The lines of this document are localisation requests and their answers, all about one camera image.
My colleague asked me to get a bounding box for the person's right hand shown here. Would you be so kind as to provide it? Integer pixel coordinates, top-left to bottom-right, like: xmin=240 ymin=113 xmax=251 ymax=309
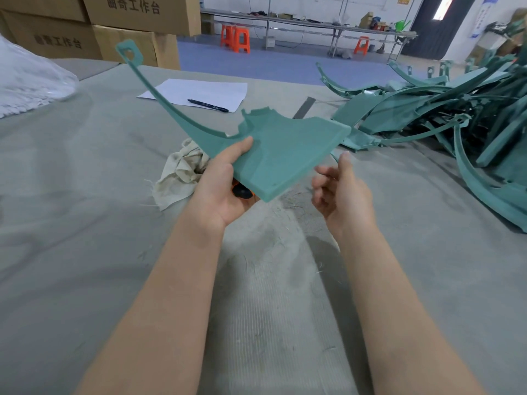
xmin=311 ymin=151 xmax=378 ymax=240

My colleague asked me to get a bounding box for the pile of green foam cutouts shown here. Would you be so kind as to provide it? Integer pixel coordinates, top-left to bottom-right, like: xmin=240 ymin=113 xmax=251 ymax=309
xmin=316 ymin=19 xmax=527 ymax=234

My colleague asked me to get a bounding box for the orange and black utility knife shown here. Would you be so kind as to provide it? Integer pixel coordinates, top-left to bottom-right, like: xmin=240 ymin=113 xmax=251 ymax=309
xmin=231 ymin=179 xmax=258 ymax=201

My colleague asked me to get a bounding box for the white paper sheet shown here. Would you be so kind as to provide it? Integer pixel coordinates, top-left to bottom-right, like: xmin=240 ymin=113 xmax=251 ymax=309
xmin=137 ymin=79 xmax=248 ymax=113

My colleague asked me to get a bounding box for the green foam piece with strap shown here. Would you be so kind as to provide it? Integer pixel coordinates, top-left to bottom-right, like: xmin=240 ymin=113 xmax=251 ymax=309
xmin=115 ymin=39 xmax=352 ymax=203

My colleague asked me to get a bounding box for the person's right forearm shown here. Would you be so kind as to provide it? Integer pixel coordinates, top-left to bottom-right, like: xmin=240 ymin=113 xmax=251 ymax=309
xmin=329 ymin=226 xmax=487 ymax=395

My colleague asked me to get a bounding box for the person's left forearm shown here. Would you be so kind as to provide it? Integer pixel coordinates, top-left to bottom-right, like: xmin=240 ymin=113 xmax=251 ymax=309
xmin=75 ymin=203 xmax=228 ymax=395

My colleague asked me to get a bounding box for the grey felt table cover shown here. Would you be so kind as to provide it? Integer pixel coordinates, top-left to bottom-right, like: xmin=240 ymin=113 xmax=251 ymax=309
xmin=0 ymin=57 xmax=527 ymax=395

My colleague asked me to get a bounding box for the black pen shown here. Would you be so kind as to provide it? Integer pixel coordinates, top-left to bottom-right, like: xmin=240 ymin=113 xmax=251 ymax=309
xmin=187 ymin=99 xmax=229 ymax=113

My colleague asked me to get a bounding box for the person's left hand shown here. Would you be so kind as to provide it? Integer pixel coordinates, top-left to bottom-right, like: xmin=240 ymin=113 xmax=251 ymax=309
xmin=190 ymin=136 xmax=259 ymax=232

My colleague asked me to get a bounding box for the grey metal ruler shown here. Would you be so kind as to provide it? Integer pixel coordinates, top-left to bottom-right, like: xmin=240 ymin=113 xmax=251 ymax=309
xmin=292 ymin=96 xmax=317 ymax=120

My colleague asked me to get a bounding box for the beige cloth rag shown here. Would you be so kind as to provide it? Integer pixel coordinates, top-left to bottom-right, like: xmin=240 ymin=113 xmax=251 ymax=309
xmin=152 ymin=138 xmax=211 ymax=212

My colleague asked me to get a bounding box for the dark door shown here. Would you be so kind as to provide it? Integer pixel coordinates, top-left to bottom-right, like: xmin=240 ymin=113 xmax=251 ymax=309
xmin=401 ymin=0 xmax=478 ymax=61

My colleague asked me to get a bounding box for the blue and white wall poster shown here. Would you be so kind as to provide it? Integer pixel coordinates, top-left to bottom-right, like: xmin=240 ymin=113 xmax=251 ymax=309
xmin=469 ymin=0 xmax=501 ymax=39

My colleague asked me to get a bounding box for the brown cardboard box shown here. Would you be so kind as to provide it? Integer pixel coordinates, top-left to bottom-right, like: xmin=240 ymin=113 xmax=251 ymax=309
xmin=0 ymin=0 xmax=90 ymax=23
xmin=91 ymin=24 xmax=181 ymax=71
xmin=82 ymin=0 xmax=202 ymax=37
xmin=0 ymin=10 xmax=103 ymax=61

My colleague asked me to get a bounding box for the white plastic bag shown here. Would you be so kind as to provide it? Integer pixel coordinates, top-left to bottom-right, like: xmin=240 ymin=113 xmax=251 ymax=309
xmin=0 ymin=34 xmax=79 ymax=119

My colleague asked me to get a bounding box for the long grey workbench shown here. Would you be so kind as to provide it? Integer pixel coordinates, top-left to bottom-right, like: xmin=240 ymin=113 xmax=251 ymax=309
xmin=200 ymin=8 xmax=418 ymax=61

